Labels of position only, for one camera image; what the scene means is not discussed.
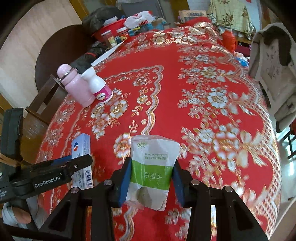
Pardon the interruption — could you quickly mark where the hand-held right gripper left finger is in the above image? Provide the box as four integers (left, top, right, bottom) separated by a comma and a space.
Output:
38, 158, 132, 241

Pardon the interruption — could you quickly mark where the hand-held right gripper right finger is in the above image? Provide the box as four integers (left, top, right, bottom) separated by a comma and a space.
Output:
172, 160, 269, 241

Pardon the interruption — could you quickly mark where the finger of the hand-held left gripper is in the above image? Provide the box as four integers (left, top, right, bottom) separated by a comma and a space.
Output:
49, 156, 73, 167
50, 154, 93, 176

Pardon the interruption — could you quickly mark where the blue white medicine box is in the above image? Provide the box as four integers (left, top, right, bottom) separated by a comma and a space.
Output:
71, 133, 94, 189

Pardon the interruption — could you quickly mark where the green white tissue packet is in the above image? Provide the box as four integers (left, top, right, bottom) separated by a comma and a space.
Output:
126, 134, 180, 211

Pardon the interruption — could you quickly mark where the person's left forearm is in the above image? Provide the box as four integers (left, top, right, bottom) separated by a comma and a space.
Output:
1, 202, 18, 226

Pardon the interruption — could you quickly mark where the person's left hand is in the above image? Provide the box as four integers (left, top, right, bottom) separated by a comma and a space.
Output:
13, 207, 32, 223

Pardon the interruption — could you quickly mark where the dark wooden chair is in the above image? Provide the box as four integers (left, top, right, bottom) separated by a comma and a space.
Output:
24, 74, 68, 139

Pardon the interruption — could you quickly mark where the white pill bottle pink label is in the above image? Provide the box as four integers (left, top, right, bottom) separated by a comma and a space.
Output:
81, 67, 114, 103

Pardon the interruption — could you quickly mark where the red floral tablecloth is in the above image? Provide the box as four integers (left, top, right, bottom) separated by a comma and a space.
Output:
35, 22, 281, 241

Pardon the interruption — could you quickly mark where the black folded umbrella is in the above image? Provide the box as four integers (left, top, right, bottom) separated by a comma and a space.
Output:
69, 42, 110, 75

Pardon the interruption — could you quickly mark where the brown round board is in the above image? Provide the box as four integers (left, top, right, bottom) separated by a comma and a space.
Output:
35, 24, 99, 93

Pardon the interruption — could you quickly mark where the white paper sheet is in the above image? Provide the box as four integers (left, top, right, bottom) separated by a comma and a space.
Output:
91, 43, 122, 67

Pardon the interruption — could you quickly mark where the red plastic basin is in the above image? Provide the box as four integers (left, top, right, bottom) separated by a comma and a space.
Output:
91, 19, 126, 43

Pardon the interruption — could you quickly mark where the black plastic bag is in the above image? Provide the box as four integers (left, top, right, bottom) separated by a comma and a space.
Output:
82, 6, 121, 33

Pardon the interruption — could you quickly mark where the grey fleece coat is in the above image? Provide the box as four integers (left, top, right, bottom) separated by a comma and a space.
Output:
248, 22, 296, 130

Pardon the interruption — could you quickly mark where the floral padded chair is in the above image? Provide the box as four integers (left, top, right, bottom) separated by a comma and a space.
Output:
257, 39, 296, 102

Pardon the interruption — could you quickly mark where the red thermos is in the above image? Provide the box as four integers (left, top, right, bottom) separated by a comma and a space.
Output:
222, 29, 237, 55

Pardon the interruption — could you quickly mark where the white plastic bag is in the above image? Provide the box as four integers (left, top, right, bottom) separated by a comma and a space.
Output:
124, 11, 154, 28

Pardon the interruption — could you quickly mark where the grey metal cabinet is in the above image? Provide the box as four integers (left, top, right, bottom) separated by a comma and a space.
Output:
121, 0, 160, 18

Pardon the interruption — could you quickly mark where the cardboard box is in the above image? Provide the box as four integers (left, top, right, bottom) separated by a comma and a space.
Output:
178, 10, 208, 24

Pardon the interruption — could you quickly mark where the yellow checked floral cloth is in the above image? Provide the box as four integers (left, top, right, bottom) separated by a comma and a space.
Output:
207, 0, 256, 39

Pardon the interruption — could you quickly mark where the yellow wooden frame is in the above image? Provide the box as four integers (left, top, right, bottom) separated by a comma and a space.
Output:
69, 0, 93, 24

